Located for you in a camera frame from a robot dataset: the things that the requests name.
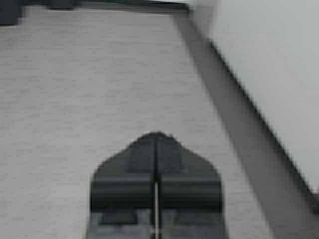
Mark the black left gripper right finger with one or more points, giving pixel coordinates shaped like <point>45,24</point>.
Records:
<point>191,204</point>

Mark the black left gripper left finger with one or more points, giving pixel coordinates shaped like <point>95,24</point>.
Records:
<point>121,193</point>

